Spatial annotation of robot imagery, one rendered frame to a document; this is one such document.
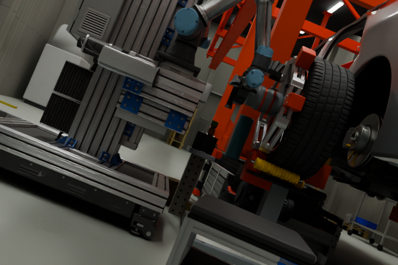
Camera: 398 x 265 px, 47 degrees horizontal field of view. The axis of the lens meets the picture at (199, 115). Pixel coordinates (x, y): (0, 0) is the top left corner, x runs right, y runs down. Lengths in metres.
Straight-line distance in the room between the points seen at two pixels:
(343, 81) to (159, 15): 1.00
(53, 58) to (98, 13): 6.40
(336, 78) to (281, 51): 0.72
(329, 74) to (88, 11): 1.25
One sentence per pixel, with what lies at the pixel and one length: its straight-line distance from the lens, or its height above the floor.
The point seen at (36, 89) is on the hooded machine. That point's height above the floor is 0.30.
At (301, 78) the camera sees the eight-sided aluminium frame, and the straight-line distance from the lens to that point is 2.38.
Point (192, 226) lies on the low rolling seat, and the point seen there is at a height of 0.28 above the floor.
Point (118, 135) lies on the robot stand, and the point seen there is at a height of 0.37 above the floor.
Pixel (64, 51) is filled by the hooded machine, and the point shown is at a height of 1.12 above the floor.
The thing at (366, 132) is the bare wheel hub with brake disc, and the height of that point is 0.89.
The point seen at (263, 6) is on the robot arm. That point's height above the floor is 1.21.
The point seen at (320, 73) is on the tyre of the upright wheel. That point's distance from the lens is 2.40.
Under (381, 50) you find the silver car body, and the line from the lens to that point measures 2.72.
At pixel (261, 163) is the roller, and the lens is 2.42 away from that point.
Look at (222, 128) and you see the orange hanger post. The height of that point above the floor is 0.74.
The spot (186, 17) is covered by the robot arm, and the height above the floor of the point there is 0.99.
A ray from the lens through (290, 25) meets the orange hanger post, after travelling 3.10.
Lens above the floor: 0.48
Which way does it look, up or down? 3 degrees up
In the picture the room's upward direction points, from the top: 22 degrees clockwise
